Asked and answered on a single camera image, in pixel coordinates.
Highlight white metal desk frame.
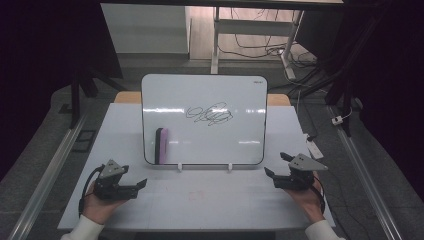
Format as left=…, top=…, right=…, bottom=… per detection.
left=210, top=6, right=305, bottom=81

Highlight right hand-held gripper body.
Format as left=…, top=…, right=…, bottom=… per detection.
left=273, top=153, right=329, bottom=192

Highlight white power strip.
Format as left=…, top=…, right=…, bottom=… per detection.
left=305, top=133, right=325, bottom=160

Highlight person's left hand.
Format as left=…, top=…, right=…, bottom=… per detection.
left=81, top=181, right=128, bottom=225

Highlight black metal stand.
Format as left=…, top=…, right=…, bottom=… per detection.
left=68, top=64, right=129, bottom=130
left=324, top=13, right=381, bottom=138

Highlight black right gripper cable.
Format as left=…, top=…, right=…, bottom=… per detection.
left=311, top=174, right=327, bottom=215

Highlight aluminium floor rail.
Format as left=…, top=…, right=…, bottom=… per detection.
left=7, top=112, right=90, bottom=240
left=327, top=105, right=405, bottom=240

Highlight white whiteboard with black rim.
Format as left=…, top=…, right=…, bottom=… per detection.
left=141, top=73, right=269, bottom=167

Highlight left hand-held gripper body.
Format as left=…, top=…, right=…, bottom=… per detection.
left=93, top=159, right=139, bottom=201

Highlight wooden table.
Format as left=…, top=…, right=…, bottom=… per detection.
left=114, top=91, right=292, bottom=107

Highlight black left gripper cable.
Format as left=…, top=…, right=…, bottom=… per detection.
left=78, top=164, right=105, bottom=219

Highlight pink and black whiteboard eraser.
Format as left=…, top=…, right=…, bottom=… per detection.
left=154, top=127, right=170, bottom=166

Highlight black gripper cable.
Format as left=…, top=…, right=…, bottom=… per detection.
left=311, top=174, right=327, bottom=215
left=78, top=164, right=105, bottom=219

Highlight black floor cables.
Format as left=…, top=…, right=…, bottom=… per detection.
left=216, top=7, right=331, bottom=98

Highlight black curtain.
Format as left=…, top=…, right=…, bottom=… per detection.
left=296, top=0, right=424, bottom=201
left=0, top=0, right=124, bottom=183

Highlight person's right hand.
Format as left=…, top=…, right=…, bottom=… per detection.
left=285, top=172, right=327, bottom=224

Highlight black floor frame plate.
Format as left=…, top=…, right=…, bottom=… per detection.
left=71, top=129, right=98, bottom=154

